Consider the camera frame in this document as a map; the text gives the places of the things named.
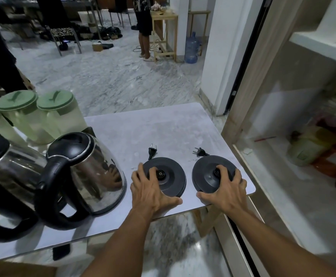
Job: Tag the small cardboard box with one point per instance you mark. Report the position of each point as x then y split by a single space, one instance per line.
97 46

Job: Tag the person's right forearm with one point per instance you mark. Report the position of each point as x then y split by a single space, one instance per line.
274 245

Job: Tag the light wooden side table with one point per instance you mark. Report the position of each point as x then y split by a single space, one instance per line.
168 20

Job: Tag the black kettle base with plug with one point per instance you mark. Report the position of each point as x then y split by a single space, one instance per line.
205 170
171 177

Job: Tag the wooden glass-door cabinet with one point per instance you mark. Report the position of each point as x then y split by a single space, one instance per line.
272 83

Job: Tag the wooden table leg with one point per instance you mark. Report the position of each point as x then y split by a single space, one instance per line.
207 220

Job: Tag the white shelf board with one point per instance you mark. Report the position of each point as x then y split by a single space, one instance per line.
321 46

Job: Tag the person's left thumb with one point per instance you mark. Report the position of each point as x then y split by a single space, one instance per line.
172 202

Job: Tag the blue water cooler bottle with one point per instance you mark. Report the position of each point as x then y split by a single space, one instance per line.
191 48

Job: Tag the person's right thumb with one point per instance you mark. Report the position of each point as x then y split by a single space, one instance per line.
205 196

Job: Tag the black metal-frame chair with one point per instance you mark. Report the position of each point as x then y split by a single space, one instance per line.
55 17

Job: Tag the person's left hand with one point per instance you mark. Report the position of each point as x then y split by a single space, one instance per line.
147 196

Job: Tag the person's left forearm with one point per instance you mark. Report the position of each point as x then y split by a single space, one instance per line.
119 245

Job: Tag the yellow-green plastic container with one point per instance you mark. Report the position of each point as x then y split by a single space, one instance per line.
309 147

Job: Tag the person's right hand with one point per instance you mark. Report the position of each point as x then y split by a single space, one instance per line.
230 196

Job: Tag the wooden stool table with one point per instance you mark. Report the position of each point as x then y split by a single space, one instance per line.
199 14

